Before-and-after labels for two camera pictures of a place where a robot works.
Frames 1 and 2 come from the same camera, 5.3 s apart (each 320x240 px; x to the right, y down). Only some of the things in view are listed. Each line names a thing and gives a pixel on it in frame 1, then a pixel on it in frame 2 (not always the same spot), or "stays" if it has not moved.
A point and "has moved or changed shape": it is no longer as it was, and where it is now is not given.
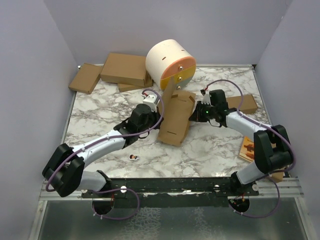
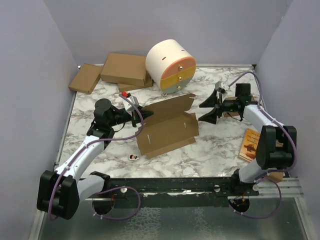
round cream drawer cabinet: [170, 58] stays
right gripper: [196, 116] → [210, 102]
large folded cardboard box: [126, 69] stays
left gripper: [157, 116] → [135, 117]
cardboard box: [176, 110] has moved or changed shape
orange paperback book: [247, 150] stays
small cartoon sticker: [132, 157] stays
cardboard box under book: [277, 176] stays
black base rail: [166, 192] stays
